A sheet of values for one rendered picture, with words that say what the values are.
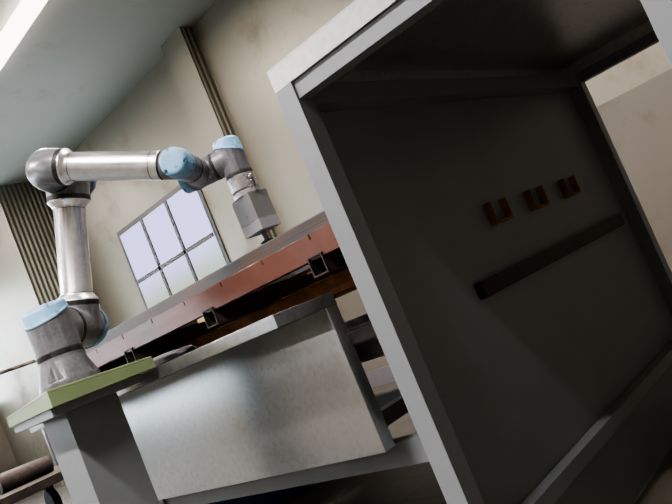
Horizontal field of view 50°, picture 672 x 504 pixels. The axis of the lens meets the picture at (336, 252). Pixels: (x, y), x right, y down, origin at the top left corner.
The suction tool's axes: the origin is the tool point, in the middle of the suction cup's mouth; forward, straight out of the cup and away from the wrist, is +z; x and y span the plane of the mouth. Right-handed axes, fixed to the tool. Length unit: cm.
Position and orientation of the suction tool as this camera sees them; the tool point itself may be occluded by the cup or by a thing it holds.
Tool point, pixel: (270, 247)
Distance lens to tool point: 189.5
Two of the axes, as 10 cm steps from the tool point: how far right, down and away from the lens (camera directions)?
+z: 3.9, 9.2, -0.8
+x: -6.9, 2.4, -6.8
